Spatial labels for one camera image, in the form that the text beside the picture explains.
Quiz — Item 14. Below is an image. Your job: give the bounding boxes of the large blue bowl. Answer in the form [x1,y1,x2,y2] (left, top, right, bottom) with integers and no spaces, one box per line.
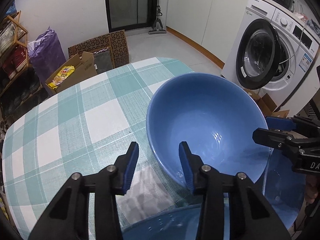
[146,73,270,186]

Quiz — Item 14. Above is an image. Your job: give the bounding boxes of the white kitchen cabinets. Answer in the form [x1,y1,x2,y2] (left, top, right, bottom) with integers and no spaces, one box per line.
[166,0,248,68]

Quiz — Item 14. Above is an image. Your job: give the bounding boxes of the black framed glass door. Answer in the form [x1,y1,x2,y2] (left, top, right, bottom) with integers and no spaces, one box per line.
[105,0,158,32]

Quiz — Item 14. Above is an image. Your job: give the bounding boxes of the purple plastic bag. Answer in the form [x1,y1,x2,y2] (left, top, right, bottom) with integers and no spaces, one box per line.
[27,27,66,84]

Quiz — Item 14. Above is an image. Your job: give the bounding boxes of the yellow snack packet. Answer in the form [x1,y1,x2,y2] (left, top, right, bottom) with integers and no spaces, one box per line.
[48,66,75,89]

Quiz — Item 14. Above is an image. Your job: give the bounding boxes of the open cardboard box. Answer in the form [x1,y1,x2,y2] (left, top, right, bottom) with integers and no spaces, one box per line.
[46,49,113,94]

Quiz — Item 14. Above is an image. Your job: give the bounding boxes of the person's right hand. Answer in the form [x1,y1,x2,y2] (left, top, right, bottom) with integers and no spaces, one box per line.
[305,174,318,204]

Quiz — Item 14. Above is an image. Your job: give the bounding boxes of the bamboo shoe rack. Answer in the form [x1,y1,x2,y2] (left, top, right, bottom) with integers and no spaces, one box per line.
[1,11,49,121]

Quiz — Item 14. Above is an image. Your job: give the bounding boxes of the small cardboard box on floor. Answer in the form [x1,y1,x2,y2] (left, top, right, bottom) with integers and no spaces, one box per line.
[244,88,289,118]

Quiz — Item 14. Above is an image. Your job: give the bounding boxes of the white washing machine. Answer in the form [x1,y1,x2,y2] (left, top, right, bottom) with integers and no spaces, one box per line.
[221,0,319,108]

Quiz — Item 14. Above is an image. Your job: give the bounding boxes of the teal plaid tablecloth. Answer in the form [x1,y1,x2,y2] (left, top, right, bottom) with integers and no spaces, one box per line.
[2,57,200,239]

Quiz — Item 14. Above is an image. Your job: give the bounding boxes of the upright vacuum cleaner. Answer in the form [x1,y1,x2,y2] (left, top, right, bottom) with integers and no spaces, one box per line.
[148,0,167,35]

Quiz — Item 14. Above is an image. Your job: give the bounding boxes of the patterned flat cardboard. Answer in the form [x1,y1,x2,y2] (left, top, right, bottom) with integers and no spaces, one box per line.
[68,30,129,68]

